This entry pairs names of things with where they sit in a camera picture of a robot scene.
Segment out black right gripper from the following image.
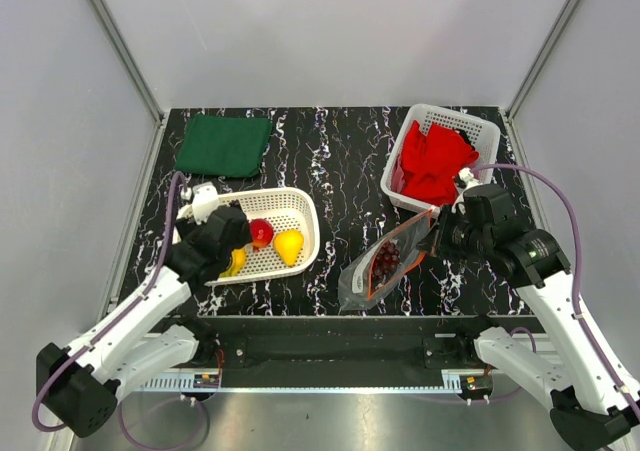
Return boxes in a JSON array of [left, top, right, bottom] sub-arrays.
[[416, 203, 492, 262]]

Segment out yellow fake banana bunch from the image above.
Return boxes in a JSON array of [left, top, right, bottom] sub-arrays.
[[219, 248, 247, 278]]

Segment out purple fake grapes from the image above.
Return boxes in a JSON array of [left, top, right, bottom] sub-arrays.
[[372, 241, 400, 281]]

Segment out red fake apple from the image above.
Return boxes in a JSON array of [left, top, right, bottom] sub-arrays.
[[249, 219, 274, 250]]

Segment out clear zip top bag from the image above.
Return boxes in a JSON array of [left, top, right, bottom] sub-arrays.
[[338, 209, 435, 311]]

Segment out yellow fake pear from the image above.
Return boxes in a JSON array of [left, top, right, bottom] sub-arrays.
[[273, 229, 304, 267]]

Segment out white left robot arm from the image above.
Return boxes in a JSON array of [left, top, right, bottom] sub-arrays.
[[32, 201, 251, 438]]

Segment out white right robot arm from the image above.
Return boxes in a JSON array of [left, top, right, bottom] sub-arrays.
[[420, 205, 639, 450]]

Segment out pink cloth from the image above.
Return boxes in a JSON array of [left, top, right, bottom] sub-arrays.
[[390, 155, 406, 194]]

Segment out red cloth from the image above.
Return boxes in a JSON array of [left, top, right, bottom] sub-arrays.
[[400, 121, 479, 206]]

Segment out small white perforated basket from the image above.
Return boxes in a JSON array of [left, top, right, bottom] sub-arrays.
[[172, 186, 321, 286]]

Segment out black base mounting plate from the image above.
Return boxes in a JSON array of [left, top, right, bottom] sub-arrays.
[[178, 316, 542, 392]]

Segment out folded green cloth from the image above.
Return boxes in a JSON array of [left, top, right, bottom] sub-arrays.
[[174, 115, 273, 178]]

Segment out large white laundry basket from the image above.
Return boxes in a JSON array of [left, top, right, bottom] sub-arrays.
[[380, 104, 500, 213]]

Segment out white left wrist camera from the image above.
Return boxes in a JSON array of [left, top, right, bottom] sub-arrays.
[[177, 182, 228, 225]]

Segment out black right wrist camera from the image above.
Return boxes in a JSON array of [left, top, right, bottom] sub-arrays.
[[462, 184, 520, 234]]

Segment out grey slotted cable duct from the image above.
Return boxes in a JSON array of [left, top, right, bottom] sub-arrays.
[[139, 373, 220, 393]]

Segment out aluminium corner frame post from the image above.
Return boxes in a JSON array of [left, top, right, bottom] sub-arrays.
[[87, 0, 164, 123]]

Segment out right aluminium frame post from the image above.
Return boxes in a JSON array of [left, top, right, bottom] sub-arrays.
[[505, 0, 599, 120]]

